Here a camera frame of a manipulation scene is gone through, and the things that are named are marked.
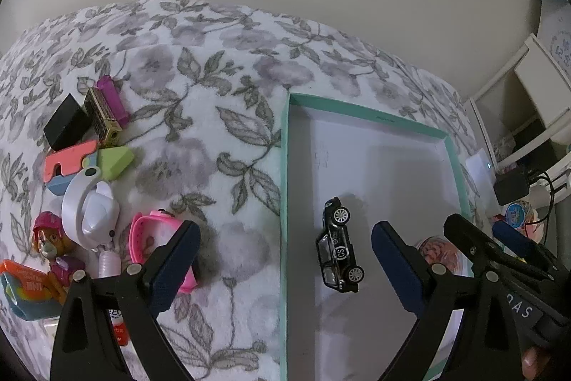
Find black cable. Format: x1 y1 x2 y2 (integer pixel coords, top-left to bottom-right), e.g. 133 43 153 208
526 169 571 239

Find green foam block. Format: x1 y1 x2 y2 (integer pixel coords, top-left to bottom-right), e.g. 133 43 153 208
96 145 135 182

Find orange blue package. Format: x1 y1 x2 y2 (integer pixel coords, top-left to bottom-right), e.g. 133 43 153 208
0 259 67 321

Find white printed bag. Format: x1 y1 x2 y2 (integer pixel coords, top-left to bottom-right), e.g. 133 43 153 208
533 0 571 78

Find toy dog figure pink helmet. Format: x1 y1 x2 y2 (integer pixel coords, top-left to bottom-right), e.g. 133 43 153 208
32 211 85 290

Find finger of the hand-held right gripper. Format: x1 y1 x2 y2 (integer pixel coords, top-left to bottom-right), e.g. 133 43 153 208
492 221 551 270
443 213 507 275

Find clear round tub orange pieces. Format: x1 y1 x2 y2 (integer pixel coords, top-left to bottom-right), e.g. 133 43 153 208
415 236 474 279

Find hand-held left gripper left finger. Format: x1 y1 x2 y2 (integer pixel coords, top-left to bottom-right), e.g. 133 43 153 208
50 220 201 381

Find white smart watch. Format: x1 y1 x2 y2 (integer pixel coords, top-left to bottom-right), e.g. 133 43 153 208
61 167 122 252

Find pink kids watch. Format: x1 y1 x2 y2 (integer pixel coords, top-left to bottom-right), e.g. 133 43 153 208
128 209 200 295

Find person's right hand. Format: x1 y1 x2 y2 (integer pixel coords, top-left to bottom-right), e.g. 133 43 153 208
520 341 568 381

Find teal shallow cardboard box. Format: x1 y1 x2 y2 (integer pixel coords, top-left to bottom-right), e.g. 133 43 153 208
279 92 474 381

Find black toy car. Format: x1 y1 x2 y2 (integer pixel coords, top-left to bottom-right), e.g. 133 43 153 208
316 196 365 294

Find black rectangular block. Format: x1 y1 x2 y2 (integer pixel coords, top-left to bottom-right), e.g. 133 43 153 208
43 93 92 152

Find pink foam block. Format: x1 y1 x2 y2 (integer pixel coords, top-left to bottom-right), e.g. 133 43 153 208
44 140 99 185

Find white shelf unit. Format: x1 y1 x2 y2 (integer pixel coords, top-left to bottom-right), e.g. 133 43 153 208
464 33 571 185

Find small pale pink bottle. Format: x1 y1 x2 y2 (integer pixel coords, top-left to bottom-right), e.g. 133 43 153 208
98 251 121 278

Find white tube red label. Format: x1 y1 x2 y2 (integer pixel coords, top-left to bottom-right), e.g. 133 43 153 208
107 307 131 348

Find black charger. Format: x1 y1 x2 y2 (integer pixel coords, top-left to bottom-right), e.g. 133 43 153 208
495 169 534 205

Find floral grey white blanket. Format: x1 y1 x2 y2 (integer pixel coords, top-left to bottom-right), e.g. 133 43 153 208
0 0 480 381

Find gold brown small box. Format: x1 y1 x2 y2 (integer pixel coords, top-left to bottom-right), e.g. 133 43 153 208
84 87 123 146

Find purple dispenser toy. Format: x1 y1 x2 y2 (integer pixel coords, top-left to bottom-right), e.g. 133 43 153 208
96 75 130 127

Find blue foam block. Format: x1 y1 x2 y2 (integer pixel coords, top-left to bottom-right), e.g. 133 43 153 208
47 151 99 196

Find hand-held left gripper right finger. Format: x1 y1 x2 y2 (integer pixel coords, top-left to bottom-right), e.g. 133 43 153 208
371 221 522 381

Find white power strip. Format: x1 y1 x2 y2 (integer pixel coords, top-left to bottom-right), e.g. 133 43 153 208
465 146 502 207

